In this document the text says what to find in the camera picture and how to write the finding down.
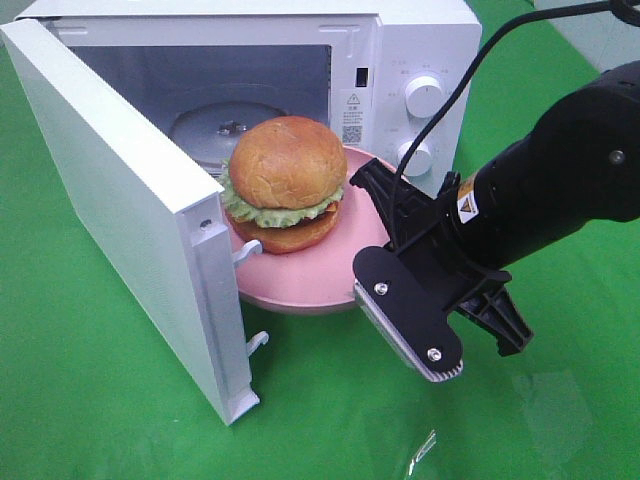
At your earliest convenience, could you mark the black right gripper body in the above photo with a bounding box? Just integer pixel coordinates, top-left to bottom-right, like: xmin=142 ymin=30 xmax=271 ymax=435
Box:
xmin=390 ymin=180 xmax=533 ymax=356

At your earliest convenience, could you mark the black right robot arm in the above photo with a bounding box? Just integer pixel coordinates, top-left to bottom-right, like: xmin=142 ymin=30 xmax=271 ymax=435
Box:
xmin=350 ymin=62 xmax=639 ymax=382

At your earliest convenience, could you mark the white microwave knob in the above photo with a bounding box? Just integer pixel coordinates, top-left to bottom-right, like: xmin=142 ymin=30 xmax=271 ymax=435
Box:
xmin=397 ymin=142 xmax=433 ymax=177
xmin=404 ymin=75 xmax=444 ymax=118

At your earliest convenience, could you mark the pink plate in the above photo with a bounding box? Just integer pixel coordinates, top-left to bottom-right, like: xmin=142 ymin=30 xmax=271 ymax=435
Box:
xmin=227 ymin=144 xmax=401 ymax=316

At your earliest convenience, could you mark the white microwave oven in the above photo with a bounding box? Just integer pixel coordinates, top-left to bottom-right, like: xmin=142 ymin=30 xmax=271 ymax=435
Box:
xmin=10 ymin=1 xmax=481 ymax=161

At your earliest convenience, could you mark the white upper microwave knob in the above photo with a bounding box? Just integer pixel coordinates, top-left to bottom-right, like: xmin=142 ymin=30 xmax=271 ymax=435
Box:
xmin=404 ymin=75 xmax=444 ymax=118

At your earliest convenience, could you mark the white microwave door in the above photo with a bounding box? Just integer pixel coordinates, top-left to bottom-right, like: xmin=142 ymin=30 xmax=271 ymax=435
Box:
xmin=2 ymin=19 xmax=259 ymax=424

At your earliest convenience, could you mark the glass microwave turntable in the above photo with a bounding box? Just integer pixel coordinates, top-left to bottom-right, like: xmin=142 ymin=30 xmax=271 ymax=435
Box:
xmin=169 ymin=101 xmax=286 ymax=177

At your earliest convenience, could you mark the white lower microwave knob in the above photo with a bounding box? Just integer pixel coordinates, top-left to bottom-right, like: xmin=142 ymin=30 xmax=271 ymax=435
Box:
xmin=397 ymin=142 xmax=433 ymax=177

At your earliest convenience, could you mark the white warning label sticker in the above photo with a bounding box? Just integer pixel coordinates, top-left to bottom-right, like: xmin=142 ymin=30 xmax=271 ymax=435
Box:
xmin=340 ymin=89 xmax=365 ymax=146

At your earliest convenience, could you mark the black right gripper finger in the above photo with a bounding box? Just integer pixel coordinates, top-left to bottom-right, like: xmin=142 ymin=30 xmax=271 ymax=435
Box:
xmin=352 ymin=246 xmax=463 ymax=383
xmin=349 ymin=158 xmax=396 ymax=245

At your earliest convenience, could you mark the burger with lettuce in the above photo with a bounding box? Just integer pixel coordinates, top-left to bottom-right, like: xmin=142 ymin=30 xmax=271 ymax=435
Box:
xmin=218 ymin=116 xmax=347 ymax=254

